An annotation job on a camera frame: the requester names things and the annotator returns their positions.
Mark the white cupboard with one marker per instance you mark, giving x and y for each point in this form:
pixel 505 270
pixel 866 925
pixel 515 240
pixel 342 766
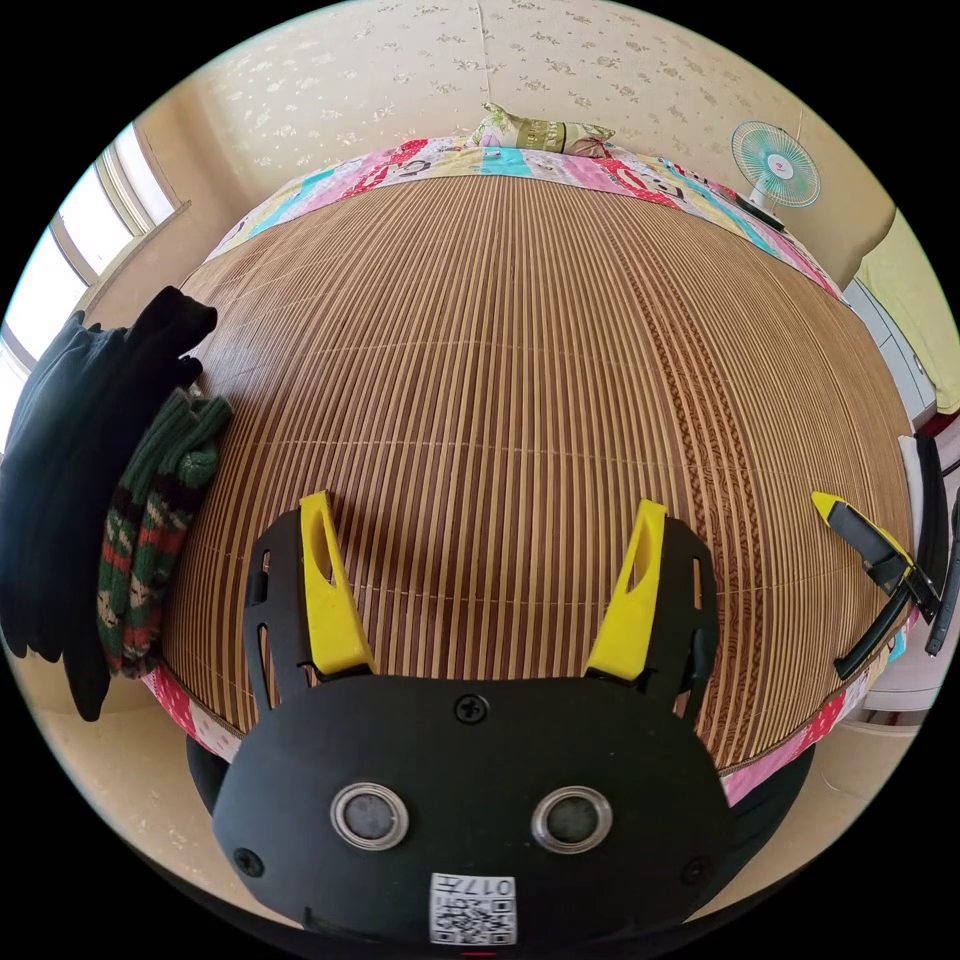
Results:
pixel 896 345

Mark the bed with woven mat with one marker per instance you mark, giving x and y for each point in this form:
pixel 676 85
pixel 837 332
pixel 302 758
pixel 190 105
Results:
pixel 495 360

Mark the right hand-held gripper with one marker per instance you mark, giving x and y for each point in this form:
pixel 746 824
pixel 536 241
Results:
pixel 946 585

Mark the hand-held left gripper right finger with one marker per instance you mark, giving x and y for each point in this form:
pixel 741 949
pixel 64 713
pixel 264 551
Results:
pixel 628 622

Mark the white and teal fan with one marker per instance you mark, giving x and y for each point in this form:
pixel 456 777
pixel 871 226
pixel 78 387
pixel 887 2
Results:
pixel 776 165

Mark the pile of clothes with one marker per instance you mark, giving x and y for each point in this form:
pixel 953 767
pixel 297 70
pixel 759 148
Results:
pixel 67 480

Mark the window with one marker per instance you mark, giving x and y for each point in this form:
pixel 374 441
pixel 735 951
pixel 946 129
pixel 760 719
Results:
pixel 82 247

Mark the floral pillow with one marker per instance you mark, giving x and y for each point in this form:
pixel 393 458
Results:
pixel 540 133

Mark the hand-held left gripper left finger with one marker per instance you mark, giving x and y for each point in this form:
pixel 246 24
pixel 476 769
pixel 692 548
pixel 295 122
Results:
pixel 328 600

